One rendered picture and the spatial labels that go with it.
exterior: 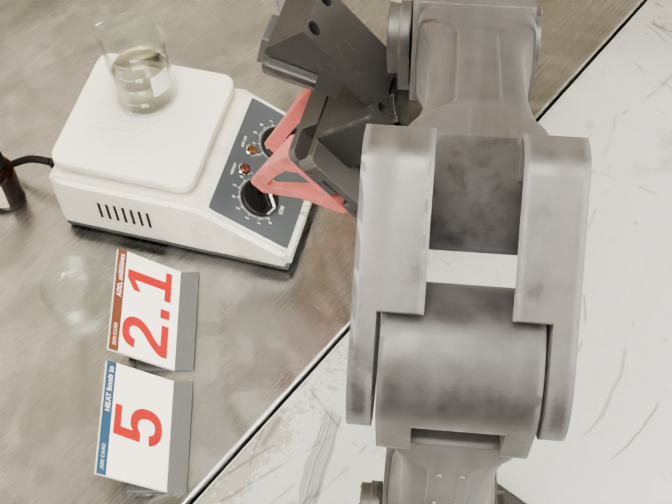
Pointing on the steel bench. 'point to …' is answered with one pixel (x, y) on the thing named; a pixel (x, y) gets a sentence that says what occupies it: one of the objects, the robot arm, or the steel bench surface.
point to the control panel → (230, 192)
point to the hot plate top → (145, 132)
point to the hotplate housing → (175, 205)
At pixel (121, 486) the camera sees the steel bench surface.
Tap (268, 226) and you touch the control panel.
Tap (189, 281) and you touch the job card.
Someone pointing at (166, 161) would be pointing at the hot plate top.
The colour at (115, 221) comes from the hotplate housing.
